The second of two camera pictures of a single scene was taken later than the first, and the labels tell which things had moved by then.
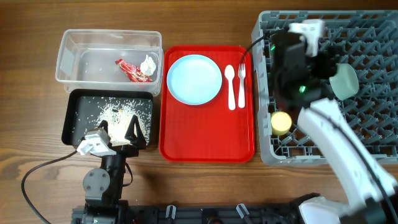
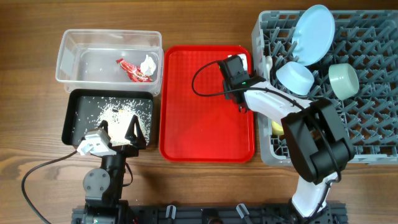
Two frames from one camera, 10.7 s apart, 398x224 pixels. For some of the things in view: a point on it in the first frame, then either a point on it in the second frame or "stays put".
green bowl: [345, 82] stays put
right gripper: [327, 61] to [226, 86]
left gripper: [137, 142] stays put
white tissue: [148, 66] stays put
